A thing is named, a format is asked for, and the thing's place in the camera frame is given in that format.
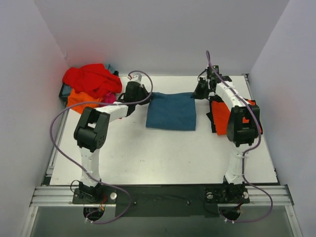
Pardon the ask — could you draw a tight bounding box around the teal blue t shirt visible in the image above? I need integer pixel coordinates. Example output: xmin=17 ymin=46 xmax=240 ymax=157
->
xmin=146 ymin=92 xmax=197 ymax=131

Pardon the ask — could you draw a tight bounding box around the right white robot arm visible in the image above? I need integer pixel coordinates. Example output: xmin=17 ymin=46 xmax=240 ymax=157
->
xmin=191 ymin=66 xmax=262 ymax=185

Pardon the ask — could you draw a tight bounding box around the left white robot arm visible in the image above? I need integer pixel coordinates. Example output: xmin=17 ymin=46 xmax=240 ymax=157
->
xmin=74 ymin=79 xmax=150 ymax=203

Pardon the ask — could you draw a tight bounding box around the pink t shirt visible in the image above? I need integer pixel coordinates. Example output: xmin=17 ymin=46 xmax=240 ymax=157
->
xmin=102 ymin=92 xmax=123 ymax=120

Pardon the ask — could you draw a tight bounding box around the folded black t shirt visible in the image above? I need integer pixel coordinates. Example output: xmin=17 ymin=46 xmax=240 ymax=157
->
xmin=206 ymin=95 xmax=263 ymax=141

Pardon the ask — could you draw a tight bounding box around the folded orange t shirt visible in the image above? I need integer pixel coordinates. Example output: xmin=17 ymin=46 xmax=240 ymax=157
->
xmin=211 ymin=99 xmax=256 ymax=136

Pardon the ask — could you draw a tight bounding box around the light blue t shirt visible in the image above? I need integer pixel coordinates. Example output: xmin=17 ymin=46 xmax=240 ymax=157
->
xmin=104 ymin=64 xmax=116 ymax=74

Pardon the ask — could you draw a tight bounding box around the red t shirt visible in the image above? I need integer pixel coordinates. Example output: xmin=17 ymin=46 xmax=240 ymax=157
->
xmin=61 ymin=63 xmax=123 ymax=98

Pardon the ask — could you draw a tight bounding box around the orange crumpled t shirt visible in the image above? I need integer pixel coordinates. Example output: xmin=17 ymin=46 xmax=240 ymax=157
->
xmin=67 ymin=89 xmax=103 ymax=114

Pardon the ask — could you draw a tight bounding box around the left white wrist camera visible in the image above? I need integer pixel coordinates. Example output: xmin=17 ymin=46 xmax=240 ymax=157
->
xmin=127 ymin=73 xmax=142 ymax=84

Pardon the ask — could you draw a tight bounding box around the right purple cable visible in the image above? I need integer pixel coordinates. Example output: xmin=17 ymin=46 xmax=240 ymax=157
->
xmin=205 ymin=50 xmax=274 ymax=224

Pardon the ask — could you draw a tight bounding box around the purple cable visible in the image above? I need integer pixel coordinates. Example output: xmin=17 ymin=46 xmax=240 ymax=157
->
xmin=49 ymin=70 xmax=154 ymax=225
xmin=205 ymin=50 xmax=274 ymax=224

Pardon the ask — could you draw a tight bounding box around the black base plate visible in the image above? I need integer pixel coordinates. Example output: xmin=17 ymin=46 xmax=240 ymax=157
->
xmin=72 ymin=183 xmax=250 ymax=220

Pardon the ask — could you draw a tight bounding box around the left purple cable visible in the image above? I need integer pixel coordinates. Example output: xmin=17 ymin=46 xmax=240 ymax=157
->
xmin=49 ymin=70 xmax=154 ymax=225

